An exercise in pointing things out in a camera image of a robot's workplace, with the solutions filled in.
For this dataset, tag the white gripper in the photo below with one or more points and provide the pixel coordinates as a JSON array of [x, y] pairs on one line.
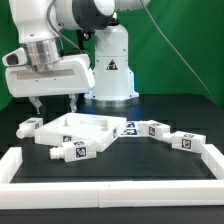
[[70, 75]]

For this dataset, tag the white square tabletop part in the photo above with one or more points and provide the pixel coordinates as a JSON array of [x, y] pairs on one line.
[[103, 130]]

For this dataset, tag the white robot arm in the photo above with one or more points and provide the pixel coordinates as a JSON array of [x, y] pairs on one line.
[[71, 47]]

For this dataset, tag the white tag sheet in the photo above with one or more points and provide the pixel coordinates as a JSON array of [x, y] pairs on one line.
[[131, 129]]

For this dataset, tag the white U-shaped fence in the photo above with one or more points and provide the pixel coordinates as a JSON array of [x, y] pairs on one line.
[[110, 194]]

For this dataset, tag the black camera on stand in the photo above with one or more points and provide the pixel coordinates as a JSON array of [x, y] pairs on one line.
[[87, 29]]

